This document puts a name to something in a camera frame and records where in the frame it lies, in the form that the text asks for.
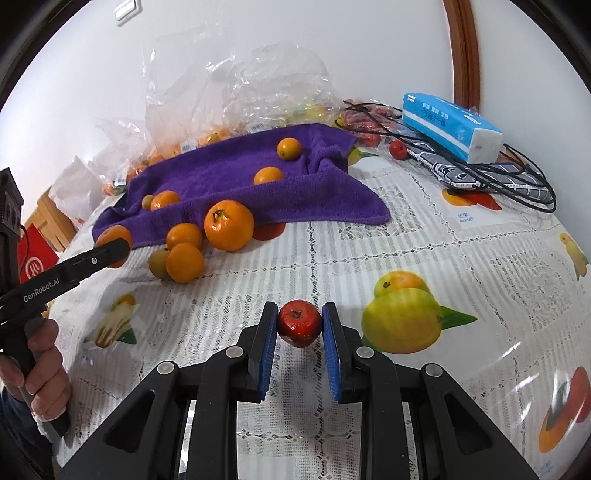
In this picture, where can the person's left forearm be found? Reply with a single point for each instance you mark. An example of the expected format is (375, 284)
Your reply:
(18, 434)

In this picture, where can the small red fruit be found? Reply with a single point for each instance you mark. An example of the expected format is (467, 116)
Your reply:
(299, 323)
(398, 149)

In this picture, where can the bag of red fruit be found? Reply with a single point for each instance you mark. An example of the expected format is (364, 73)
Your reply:
(364, 122)

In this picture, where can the clear bag of tangerines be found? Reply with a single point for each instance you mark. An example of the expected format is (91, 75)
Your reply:
(124, 147)

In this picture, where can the grey patterned pouch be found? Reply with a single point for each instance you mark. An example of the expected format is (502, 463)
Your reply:
(461, 173)

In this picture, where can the person's left hand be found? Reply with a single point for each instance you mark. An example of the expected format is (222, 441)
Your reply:
(48, 369)

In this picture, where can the yellow-green small fruit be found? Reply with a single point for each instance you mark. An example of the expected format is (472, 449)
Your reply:
(159, 263)
(147, 201)

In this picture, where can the brown wooden door frame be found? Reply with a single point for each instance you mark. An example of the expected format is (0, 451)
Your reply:
(464, 50)

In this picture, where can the red paper bag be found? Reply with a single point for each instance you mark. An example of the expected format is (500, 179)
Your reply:
(37, 258)

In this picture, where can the small tangerine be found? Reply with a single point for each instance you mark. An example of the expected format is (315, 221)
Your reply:
(289, 148)

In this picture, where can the white light switch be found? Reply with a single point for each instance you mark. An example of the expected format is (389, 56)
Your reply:
(128, 10)

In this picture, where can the purple towel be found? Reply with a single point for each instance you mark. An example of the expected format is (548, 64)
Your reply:
(221, 184)

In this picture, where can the blue tissue pack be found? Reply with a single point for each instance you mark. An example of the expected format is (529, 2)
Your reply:
(450, 127)

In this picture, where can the clear bag of yellow fruit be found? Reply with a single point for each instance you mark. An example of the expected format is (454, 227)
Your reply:
(277, 83)

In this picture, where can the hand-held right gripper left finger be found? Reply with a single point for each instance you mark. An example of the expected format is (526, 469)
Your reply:
(265, 355)

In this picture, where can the white plastic bag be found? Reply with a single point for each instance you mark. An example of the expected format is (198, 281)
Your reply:
(76, 184)

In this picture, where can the tall clear bag of kumquats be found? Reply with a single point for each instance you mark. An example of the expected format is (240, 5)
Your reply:
(184, 92)

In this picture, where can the large orange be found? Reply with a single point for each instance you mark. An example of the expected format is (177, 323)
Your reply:
(229, 225)

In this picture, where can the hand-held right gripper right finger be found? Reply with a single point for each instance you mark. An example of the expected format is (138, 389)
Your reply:
(331, 355)

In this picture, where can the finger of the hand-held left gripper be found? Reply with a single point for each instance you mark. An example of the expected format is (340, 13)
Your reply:
(99, 258)

